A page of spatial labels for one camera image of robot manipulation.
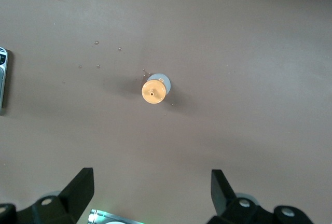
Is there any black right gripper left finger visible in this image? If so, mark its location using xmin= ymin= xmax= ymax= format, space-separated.
xmin=15 ymin=167 xmax=94 ymax=224

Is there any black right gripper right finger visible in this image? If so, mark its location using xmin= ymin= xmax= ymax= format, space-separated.
xmin=207 ymin=169 xmax=275 ymax=224

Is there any squeeze bottle orange cap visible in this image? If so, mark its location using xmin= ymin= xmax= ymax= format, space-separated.
xmin=141 ymin=73 xmax=172 ymax=105

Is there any silver digital kitchen scale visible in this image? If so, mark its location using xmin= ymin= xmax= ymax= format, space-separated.
xmin=0 ymin=47 xmax=9 ymax=116

